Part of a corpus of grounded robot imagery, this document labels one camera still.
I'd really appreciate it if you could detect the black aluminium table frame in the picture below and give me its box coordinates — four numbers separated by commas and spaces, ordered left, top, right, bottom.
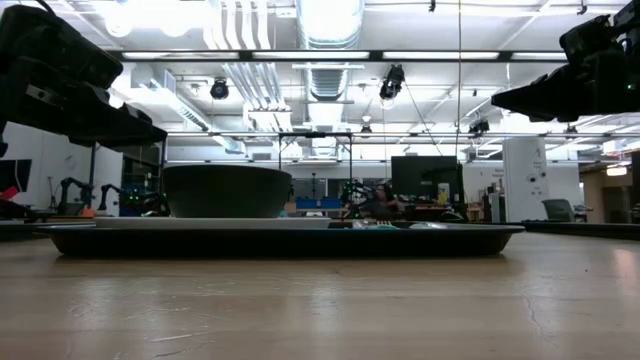
0, 214, 640, 242

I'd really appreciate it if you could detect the black hanging camera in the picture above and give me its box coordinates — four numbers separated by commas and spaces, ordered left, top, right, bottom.
209, 77, 231, 101
378, 64, 407, 101

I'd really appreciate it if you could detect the black background stand frame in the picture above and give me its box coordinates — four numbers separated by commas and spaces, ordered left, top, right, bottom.
276, 130, 354, 170

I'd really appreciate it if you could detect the black plastic tray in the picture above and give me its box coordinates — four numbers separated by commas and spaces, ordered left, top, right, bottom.
36, 222, 527, 260

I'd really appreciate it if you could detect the black wall screen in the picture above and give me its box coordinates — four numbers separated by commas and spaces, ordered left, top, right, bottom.
0, 159, 33, 194

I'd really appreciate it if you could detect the person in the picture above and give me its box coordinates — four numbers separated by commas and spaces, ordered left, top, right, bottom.
369, 183, 408, 220

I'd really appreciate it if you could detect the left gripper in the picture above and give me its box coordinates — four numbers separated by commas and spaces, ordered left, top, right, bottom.
0, 2, 169, 150

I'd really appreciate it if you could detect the blue box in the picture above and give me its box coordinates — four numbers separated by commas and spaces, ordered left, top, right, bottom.
295, 196, 343, 212

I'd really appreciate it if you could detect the black bowl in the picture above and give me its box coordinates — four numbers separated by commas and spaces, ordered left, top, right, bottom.
161, 164, 295, 219

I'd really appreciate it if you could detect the grey office chair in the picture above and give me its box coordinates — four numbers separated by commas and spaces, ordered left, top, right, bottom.
541, 198, 577, 223

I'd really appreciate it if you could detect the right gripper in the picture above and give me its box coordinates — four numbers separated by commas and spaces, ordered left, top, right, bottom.
489, 0, 640, 125

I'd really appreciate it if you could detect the white pillar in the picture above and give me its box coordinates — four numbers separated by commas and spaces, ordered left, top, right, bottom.
501, 136, 549, 223

